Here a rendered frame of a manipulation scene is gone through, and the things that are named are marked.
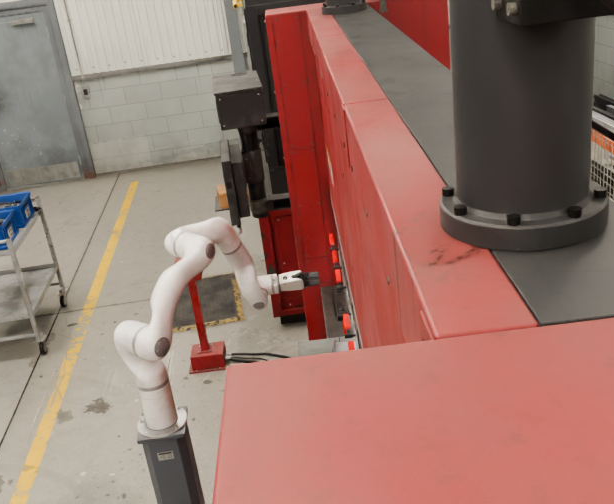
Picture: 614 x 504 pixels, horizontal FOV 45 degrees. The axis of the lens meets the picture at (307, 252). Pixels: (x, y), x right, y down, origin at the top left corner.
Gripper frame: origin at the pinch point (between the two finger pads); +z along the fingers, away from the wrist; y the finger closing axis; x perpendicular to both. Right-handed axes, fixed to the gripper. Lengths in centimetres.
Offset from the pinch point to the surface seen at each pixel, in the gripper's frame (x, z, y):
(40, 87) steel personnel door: -499, -309, 415
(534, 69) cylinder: 85, 26, -224
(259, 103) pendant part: -107, -17, 13
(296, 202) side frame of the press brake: -64, -5, 42
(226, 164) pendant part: -86, -38, 33
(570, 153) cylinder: 90, 30, -216
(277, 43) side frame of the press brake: -114, -4, -20
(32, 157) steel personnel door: -444, -341, 480
